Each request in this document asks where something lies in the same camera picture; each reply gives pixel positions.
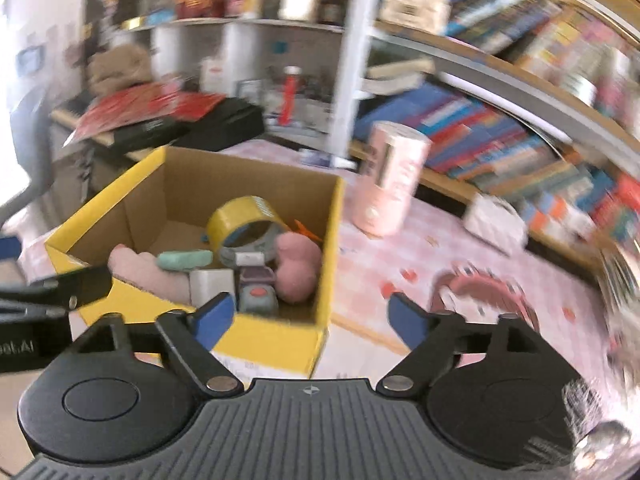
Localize row of blue-spined books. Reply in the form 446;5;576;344
355;82;566;196

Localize gold tape roll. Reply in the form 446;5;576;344
206;195;292;257

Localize large red paper packet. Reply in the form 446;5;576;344
62;85;191;148

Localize wooden side table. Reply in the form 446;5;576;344
50;107;151;201

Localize beige quilted handbag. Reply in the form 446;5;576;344
382;0;451;36

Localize white bookshelf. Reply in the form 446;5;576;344
120;0;640;281

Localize small white box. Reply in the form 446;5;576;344
189;267;236;307

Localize brown cloth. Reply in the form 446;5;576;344
87;44;153;96

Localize small round pink plush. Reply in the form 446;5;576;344
272;220;323;303

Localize beige lying books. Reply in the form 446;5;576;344
362;57;436;98

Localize row of assorted thin books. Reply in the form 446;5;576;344
445;0;616;76

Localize stack of magazines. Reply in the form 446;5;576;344
597;245;640;341

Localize black case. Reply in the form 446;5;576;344
107;97;266;156

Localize pink plush paw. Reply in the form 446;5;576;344
107;244;193;306

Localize grey tape roll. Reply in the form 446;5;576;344
219;225;283;268

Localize grey chair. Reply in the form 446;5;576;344
0;80;56;231

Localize black keyboard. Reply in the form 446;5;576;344
52;97;96;121

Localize yellow cardboard box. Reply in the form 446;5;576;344
44;146;346;380

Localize pink checkered printed tablecloth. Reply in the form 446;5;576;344
20;140;640;461

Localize white box red label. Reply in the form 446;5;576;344
200;57;226;93

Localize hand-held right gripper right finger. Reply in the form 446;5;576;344
375;291;549;397

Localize pink cylindrical container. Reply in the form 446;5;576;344
350;121;433;237

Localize green eraser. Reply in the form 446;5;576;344
156;250;213;272

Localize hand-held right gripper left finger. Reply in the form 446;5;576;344
72;291;243;399

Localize white quilted pouch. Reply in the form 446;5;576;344
462;192;528;256

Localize small red paper packet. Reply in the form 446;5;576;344
165;91;226;121

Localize red bottle on shelf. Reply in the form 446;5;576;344
277;65;302;126

